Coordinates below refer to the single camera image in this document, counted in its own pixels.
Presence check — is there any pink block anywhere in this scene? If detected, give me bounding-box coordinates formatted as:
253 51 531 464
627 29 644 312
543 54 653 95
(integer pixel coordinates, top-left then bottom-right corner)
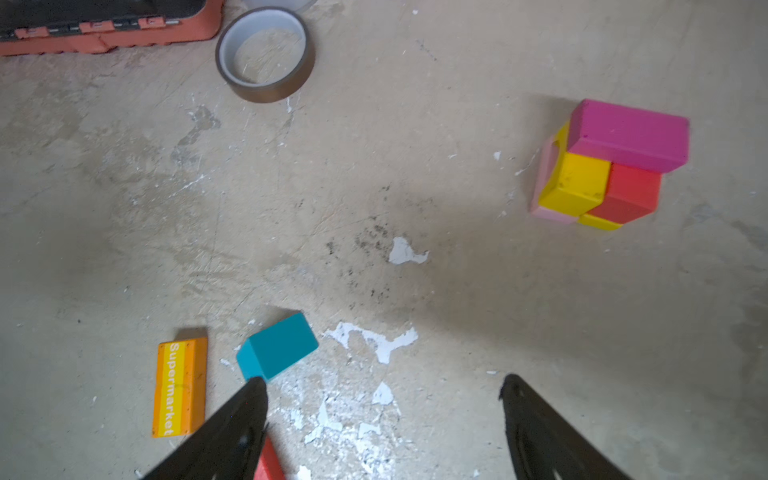
529 134 580 226

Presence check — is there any red arch block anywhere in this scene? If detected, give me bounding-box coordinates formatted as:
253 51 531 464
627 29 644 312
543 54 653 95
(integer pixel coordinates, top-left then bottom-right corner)
588 163 662 224

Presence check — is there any clear plastic cup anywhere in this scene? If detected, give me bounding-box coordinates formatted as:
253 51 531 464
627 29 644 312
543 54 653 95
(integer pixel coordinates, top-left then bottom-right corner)
243 0 316 14

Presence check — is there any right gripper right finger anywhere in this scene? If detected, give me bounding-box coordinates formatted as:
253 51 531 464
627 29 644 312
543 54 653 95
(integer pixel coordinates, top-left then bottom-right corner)
499 374 630 480

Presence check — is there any yellow rectangular block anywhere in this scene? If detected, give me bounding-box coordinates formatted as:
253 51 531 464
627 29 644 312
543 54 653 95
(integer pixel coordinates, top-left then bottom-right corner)
578 214 622 231

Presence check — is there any red rectangular block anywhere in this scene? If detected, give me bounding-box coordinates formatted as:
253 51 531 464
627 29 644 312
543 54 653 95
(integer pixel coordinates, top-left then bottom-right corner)
253 437 286 480

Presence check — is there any orange supermarket block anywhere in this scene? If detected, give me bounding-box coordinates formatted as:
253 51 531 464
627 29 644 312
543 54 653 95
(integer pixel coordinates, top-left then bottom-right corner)
152 337 208 438

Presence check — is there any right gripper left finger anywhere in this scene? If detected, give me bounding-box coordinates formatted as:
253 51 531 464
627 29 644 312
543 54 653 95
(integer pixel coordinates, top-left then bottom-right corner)
144 377 268 480

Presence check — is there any yellow arch block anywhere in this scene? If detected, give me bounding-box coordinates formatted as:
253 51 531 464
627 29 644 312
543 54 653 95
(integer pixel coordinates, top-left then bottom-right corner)
533 121 611 218

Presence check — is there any black tool case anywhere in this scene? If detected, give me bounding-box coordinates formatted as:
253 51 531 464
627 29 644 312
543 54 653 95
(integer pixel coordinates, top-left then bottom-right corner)
1 0 224 57

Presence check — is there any magenta block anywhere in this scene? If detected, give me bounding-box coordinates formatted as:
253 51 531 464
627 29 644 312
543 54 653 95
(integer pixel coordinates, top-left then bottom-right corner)
567 99 690 173

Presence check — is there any teal block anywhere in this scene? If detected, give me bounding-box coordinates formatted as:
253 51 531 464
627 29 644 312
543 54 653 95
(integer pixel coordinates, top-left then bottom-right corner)
236 312 319 381

